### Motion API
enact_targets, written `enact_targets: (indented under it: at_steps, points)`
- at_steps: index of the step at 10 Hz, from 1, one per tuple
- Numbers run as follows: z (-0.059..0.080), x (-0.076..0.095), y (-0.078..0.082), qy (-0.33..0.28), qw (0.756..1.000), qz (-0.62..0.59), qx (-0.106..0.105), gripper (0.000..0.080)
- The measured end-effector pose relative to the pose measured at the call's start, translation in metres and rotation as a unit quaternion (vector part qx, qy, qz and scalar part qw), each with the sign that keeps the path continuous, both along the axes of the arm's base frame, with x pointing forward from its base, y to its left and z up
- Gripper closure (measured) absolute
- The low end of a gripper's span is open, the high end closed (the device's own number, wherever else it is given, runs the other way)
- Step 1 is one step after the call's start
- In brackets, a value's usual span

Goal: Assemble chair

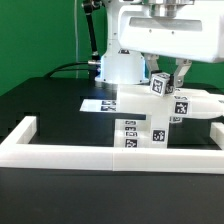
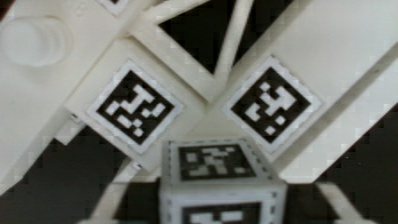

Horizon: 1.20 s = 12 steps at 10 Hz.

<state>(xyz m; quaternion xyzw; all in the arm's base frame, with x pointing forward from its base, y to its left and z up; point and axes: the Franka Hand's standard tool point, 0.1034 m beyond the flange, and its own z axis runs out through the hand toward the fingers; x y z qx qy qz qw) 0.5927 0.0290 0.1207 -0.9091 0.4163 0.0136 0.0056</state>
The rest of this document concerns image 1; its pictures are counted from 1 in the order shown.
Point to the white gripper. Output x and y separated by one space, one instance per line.
195 33

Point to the white chair back part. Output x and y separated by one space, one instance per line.
184 103

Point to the white chair seat part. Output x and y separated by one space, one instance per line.
158 137

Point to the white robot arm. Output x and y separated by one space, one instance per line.
123 66

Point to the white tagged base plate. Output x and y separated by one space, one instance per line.
92 105

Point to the white U-shaped fence frame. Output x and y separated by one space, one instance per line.
16 151

